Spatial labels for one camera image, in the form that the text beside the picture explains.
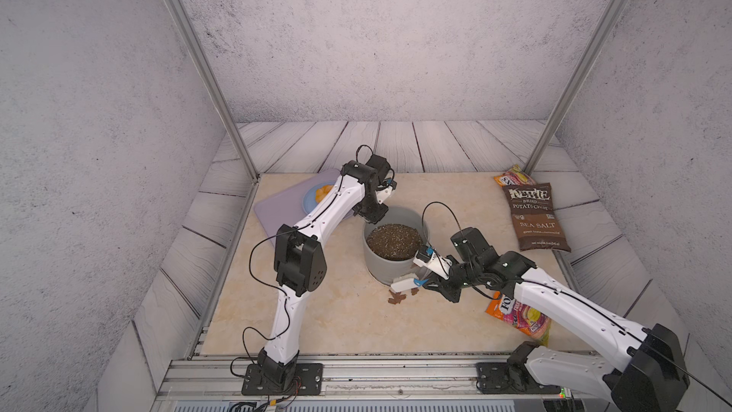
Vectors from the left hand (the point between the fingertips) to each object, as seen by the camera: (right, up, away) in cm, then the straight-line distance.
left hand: (377, 218), depth 90 cm
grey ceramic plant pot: (+4, -9, -1) cm, 10 cm away
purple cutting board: (-36, +3, +23) cm, 43 cm away
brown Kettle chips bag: (+56, -3, +12) cm, 57 cm away
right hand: (+14, -16, -14) cm, 25 cm away
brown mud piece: (+11, -22, -2) cm, 25 cm away
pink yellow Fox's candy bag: (+40, -27, -10) cm, 49 cm away
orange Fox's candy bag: (+55, +14, +25) cm, 62 cm away
